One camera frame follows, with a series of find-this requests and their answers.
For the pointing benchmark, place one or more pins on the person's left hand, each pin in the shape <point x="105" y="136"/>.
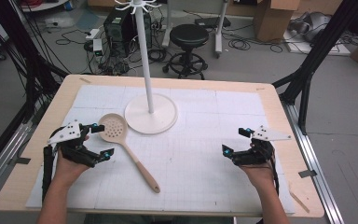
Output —
<point x="66" y="169"/>

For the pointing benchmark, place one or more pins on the person's right hand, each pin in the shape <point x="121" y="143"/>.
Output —
<point x="259" y="175"/>

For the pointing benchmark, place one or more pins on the black round stool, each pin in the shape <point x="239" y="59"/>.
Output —
<point x="189" y="37"/>

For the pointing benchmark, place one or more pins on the tall cardboard box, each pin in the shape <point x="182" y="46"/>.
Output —
<point x="272" y="21"/>

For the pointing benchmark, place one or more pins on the aluminium rail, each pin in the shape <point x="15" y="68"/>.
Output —
<point x="315" y="168"/>
<point x="3" y="161"/>

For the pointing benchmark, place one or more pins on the white hook stand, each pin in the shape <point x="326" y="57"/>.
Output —
<point x="150" y="118"/>

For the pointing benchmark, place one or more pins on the beige tape strip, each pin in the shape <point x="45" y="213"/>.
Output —
<point x="299" y="201"/>

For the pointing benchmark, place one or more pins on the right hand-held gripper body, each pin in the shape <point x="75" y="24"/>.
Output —
<point x="254" y="154"/>

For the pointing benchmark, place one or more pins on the white power strip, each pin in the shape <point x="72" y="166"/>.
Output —
<point x="92" y="34"/>

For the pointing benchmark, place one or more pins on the black tape piece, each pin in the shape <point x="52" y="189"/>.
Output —
<point x="307" y="173"/>
<point x="21" y="160"/>

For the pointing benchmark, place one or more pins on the flat black device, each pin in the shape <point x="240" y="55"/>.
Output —
<point x="211" y="21"/>

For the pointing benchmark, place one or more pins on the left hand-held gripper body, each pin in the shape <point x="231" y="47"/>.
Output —
<point x="74" y="149"/>

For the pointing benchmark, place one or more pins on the black metal frame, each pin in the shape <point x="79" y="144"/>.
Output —
<point x="28" y="62"/>
<point x="317" y="56"/>

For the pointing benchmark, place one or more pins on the beige slotted spoon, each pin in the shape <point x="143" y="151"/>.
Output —
<point x="113" y="127"/>

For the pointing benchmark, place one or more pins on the white adapter box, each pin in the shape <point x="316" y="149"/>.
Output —
<point x="97" y="46"/>

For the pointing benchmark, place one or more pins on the black computer tower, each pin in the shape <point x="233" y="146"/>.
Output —
<point x="118" y="31"/>

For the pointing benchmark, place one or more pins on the grey white machine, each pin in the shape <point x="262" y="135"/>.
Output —
<point x="313" y="26"/>

